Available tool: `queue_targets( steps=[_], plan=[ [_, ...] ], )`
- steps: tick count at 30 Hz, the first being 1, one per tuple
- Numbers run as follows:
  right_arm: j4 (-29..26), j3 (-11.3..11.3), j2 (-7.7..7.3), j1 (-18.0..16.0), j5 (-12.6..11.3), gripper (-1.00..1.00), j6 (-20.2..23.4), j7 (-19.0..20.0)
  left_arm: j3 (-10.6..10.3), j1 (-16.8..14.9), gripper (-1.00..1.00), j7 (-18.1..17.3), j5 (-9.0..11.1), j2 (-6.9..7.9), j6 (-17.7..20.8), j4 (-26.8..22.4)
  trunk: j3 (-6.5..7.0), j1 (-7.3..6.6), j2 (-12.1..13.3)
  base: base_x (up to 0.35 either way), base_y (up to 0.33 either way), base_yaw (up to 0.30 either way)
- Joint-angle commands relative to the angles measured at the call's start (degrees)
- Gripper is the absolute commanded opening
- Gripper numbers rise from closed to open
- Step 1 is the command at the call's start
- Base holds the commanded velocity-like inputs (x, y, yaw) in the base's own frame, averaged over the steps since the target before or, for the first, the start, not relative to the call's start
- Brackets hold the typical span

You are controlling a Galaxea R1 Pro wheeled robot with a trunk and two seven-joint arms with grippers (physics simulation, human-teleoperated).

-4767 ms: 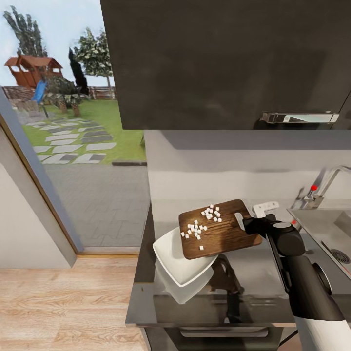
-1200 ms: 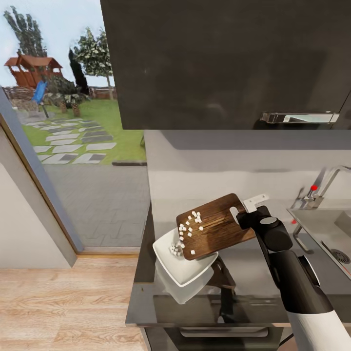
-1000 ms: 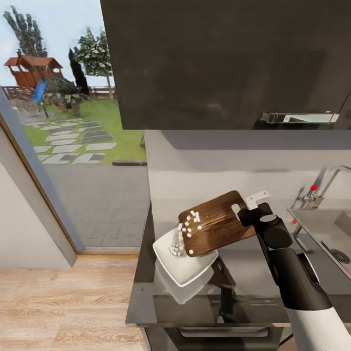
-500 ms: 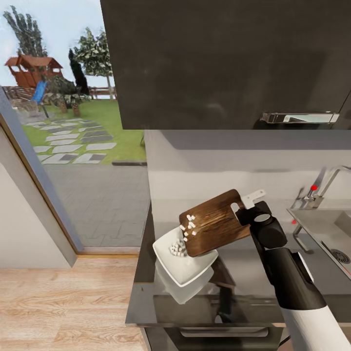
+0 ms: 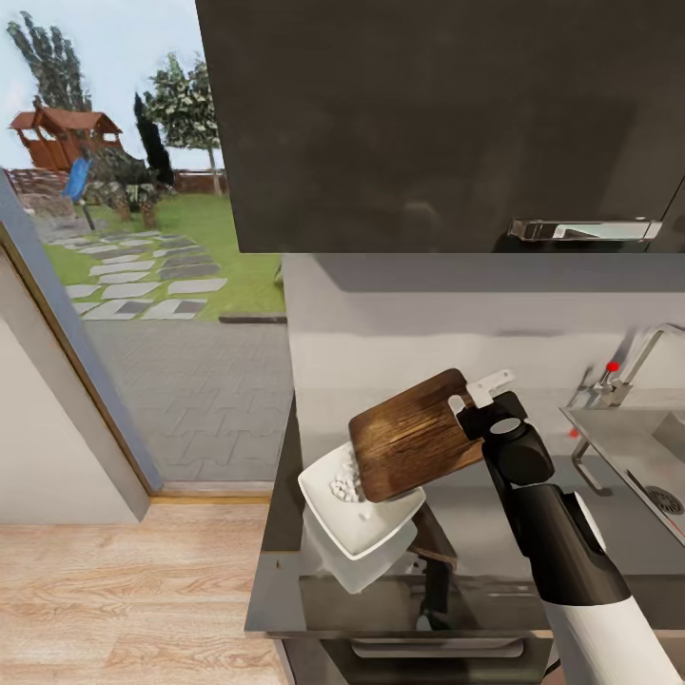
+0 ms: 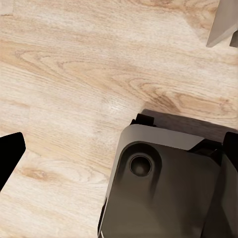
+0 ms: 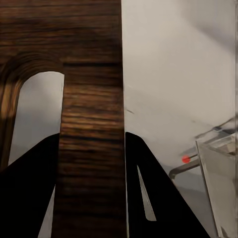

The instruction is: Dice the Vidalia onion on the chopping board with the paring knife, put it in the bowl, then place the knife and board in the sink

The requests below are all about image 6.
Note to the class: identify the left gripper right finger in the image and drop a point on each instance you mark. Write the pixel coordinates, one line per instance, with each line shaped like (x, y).
(230, 148)

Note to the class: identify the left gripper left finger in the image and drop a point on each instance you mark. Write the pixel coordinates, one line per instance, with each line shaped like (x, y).
(12, 147)

